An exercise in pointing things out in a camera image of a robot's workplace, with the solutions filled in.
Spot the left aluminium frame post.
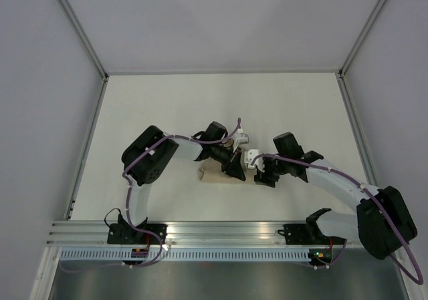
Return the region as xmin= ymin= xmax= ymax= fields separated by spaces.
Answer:
xmin=57 ymin=0 xmax=108 ymax=82

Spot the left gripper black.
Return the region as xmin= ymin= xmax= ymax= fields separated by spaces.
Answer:
xmin=211 ymin=144 xmax=245 ymax=182

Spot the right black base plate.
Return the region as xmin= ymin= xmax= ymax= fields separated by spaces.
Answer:
xmin=276 ymin=223 xmax=345 ymax=247

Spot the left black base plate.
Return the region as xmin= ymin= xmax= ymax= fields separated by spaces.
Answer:
xmin=107 ymin=222 xmax=167 ymax=245

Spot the purple cable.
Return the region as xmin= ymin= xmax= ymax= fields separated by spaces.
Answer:
xmin=250 ymin=153 xmax=425 ymax=286
xmin=60 ymin=118 xmax=242 ymax=273

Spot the beige cloth napkin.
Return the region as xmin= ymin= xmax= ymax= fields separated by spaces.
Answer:
xmin=198 ymin=159 xmax=243 ymax=184

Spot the left aluminium side rail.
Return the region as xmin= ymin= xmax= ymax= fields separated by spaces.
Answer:
xmin=62 ymin=75 xmax=110 ymax=220

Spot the back aluminium frame bar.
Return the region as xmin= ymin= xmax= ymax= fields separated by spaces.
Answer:
xmin=106 ymin=68 xmax=340 ymax=76

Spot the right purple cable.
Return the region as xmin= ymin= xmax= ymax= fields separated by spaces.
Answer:
xmin=250 ymin=153 xmax=425 ymax=286

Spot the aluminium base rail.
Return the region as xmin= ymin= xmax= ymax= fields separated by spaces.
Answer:
xmin=46 ymin=220 xmax=411 ymax=248

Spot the right aluminium side rail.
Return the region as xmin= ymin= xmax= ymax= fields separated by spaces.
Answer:
xmin=335 ymin=70 xmax=379 ymax=186

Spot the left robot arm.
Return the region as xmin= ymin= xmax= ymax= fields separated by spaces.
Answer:
xmin=108 ymin=120 xmax=249 ymax=244

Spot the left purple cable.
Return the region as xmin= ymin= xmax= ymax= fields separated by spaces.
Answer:
xmin=60 ymin=118 xmax=242 ymax=273

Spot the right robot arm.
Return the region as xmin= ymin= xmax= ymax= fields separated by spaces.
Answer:
xmin=245 ymin=132 xmax=417 ymax=260

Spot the right aluminium frame post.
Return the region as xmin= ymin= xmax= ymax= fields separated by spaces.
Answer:
xmin=337 ymin=0 xmax=389 ymax=80

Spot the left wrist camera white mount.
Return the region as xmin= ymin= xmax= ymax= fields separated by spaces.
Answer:
xmin=233 ymin=133 xmax=249 ymax=150

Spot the aluminium side rail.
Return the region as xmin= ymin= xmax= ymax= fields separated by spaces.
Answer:
xmin=335 ymin=70 xmax=379 ymax=186
xmin=62 ymin=75 xmax=110 ymax=220

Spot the aluminium frame post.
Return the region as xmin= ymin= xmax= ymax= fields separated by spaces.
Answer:
xmin=57 ymin=0 xmax=108 ymax=82
xmin=337 ymin=0 xmax=389 ymax=80

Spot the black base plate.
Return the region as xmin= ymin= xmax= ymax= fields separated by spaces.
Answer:
xmin=107 ymin=222 xmax=167 ymax=245
xmin=276 ymin=223 xmax=345 ymax=247

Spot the white slotted cable duct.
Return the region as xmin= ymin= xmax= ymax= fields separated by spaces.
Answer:
xmin=60 ymin=247 xmax=310 ymax=262

